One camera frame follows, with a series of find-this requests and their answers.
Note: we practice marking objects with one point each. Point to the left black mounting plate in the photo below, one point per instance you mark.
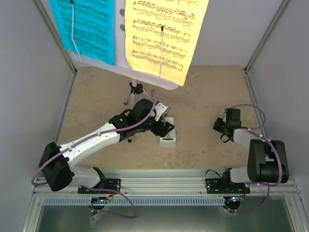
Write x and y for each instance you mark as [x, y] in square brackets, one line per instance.
[107, 186]

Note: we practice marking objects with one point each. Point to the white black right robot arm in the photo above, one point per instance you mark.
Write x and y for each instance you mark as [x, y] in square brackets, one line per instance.
[267, 161]

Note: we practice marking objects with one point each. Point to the grey slotted cable duct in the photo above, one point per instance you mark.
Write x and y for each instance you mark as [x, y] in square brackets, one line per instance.
[137, 201]

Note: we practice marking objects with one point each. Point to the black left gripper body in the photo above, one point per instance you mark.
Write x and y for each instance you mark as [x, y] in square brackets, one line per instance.
[156, 131]

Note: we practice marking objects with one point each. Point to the right circuit board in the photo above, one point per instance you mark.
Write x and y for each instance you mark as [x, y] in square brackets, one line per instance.
[232, 200]

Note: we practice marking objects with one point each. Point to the left circuit board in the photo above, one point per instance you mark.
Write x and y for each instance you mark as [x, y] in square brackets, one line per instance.
[101, 200]

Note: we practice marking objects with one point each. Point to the white metronome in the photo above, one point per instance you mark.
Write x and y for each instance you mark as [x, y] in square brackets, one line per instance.
[169, 141]

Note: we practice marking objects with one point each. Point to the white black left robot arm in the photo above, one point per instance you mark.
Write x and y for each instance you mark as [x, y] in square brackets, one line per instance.
[58, 163]

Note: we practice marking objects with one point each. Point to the clear plastic bag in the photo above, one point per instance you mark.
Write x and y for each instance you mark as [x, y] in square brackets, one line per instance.
[95, 217]

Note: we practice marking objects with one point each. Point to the white music stand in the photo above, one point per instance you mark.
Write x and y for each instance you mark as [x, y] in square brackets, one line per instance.
[121, 65]

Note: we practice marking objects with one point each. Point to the blue sheet music page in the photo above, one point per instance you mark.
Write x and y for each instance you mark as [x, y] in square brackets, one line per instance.
[86, 27]

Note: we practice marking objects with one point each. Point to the clear metronome cover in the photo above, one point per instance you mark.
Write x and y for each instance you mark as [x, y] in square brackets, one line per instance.
[216, 112]

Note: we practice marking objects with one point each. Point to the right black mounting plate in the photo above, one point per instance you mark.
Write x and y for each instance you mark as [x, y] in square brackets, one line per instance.
[219, 186]

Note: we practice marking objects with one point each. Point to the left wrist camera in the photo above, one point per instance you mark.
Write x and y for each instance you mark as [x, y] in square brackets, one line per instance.
[160, 110]

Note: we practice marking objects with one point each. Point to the yellow sheet music page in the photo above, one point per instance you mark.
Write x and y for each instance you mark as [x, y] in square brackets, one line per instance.
[161, 36]

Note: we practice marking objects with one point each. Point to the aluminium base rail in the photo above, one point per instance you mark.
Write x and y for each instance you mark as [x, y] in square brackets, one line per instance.
[165, 182]

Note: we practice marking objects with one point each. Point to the circuit board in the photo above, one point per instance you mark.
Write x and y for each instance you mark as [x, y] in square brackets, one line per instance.
[232, 200]
[101, 200]

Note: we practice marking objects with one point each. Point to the black mounting plate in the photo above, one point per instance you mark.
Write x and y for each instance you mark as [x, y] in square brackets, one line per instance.
[219, 186]
[107, 186]

